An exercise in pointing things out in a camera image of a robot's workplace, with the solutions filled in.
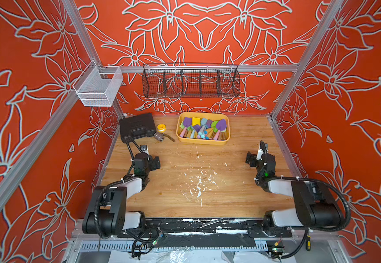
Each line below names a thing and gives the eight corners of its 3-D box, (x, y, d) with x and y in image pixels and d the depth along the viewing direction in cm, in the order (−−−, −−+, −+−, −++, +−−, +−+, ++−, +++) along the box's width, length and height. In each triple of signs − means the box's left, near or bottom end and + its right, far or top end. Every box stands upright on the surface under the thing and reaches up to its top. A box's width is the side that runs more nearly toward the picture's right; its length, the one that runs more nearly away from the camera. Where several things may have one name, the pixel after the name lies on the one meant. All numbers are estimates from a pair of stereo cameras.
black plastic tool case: (122, 144, 106) (119, 138, 101) (122, 120, 120) (119, 114, 115) (157, 137, 109) (156, 131, 105) (153, 114, 123) (152, 108, 119)
